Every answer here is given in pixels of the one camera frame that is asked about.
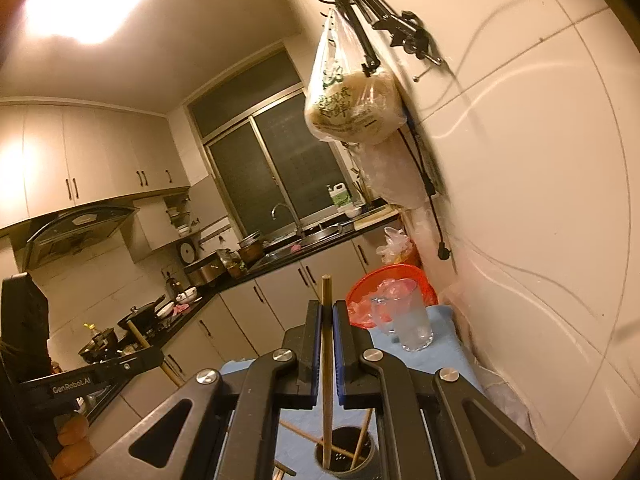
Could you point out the crumpled plastic bag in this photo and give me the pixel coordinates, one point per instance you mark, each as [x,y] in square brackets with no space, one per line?
[395,247]

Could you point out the range hood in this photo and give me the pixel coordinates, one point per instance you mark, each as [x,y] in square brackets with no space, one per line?
[75,230]

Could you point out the small white bowl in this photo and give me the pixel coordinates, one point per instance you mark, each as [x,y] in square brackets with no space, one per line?
[353,212]

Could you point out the white cabinets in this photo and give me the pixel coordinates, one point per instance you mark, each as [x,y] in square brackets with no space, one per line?
[90,160]
[280,280]

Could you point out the white detergent bottle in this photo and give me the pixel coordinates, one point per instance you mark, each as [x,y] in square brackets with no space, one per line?
[341,197]

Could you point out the hanging plastic bag with bread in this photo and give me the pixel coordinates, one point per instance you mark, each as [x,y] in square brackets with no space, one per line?
[350,105]

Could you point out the wall dish shelf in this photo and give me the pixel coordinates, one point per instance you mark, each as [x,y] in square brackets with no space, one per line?
[179,217]

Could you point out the round kitchen scale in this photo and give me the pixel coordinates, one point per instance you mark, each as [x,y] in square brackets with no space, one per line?
[187,252]

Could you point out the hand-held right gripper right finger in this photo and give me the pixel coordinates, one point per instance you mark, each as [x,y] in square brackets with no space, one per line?
[339,345]

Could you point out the white translucent plastic bag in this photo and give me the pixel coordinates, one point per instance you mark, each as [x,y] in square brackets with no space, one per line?
[395,175]

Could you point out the black wok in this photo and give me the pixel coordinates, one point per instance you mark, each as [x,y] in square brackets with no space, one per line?
[142,315]

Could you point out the black wall hook rack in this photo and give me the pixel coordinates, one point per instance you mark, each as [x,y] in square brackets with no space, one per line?
[370,5]

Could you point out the dark pot with lid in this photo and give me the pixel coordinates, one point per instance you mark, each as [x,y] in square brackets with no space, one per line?
[97,347]

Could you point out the chrome faucet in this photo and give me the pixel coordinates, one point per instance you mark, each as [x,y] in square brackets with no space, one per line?
[285,210]

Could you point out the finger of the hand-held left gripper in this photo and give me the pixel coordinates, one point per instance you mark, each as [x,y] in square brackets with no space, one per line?
[75,385]

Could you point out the white upper cabinets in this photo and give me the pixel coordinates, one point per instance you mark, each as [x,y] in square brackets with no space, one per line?
[90,160]

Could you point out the clear drinking glass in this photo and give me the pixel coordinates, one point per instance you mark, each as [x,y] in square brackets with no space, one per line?
[410,320]

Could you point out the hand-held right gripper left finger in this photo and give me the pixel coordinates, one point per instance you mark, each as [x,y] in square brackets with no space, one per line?
[313,345]

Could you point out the white lower cabinets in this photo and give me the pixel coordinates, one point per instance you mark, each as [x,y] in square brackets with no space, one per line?
[280,280]

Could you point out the kitchen window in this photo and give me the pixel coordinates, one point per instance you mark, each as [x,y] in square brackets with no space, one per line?
[270,160]

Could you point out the round orange fruit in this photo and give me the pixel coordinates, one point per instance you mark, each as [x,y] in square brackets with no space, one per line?
[74,460]
[74,430]

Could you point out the brown cooking pot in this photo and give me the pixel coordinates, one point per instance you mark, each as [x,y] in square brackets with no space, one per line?
[250,252]

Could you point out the black perforated chopstick holder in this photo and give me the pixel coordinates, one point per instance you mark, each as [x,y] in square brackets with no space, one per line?
[345,465]

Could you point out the red plastic basket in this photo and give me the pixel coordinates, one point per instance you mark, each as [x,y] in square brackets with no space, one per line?
[365,285]

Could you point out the blue table cloth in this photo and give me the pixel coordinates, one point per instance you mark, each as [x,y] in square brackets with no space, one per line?
[440,355]

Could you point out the wooden cutting board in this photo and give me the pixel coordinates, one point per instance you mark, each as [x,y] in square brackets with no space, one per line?
[377,217]

